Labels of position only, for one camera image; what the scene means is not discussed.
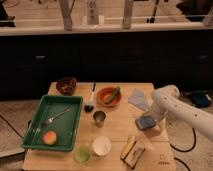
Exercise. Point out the dark blue bag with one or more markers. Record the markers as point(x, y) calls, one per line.
point(200, 99)

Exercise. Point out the green cucumber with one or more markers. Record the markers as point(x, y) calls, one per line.
point(110, 97)

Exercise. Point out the yellow black box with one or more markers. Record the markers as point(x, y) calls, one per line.
point(132, 152)

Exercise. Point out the orange bowl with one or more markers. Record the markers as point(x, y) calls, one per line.
point(104, 92)

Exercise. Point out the orange peach fruit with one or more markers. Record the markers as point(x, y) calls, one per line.
point(50, 138)

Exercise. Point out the light blue cloth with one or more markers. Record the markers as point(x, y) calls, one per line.
point(139, 100)

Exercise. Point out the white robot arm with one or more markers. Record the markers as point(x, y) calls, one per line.
point(166, 99)

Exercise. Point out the green plastic tray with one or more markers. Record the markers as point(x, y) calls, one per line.
point(65, 126)

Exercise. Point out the dark brown bowl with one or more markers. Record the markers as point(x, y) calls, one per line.
point(66, 86)

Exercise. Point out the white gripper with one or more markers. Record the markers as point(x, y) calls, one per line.
point(158, 114)

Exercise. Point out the green cup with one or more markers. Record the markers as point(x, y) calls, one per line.
point(82, 154)

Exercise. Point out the white cup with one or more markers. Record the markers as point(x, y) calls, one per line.
point(101, 145)

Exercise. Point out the blue sponge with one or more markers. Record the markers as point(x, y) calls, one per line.
point(145, 122)

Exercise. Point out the small metal cup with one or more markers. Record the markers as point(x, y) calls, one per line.
point(99, 118)

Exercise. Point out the metal fork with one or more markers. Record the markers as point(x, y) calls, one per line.
point(49, 120)

